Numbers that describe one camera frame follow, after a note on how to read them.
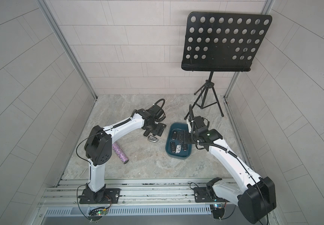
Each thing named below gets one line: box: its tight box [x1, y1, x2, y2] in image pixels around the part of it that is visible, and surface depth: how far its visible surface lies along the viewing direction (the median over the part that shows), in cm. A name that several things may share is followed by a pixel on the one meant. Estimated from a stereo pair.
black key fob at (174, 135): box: [171, 130, 178, 141], surface depth 96 cm
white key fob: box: [175, 144, 182, 154], surface depth 88 cm
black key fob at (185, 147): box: [182, 143, 188, 152], surface depth 89 cm
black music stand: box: [181, 12, 273, 120], surface depth 68 cm
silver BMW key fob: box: [147, 135, 159, 143], surface depth 93 cm
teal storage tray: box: [165, 122, 193, 160], surface depth 90 cm
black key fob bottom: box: [169, 141, 176, 153], surface depth 90 cm
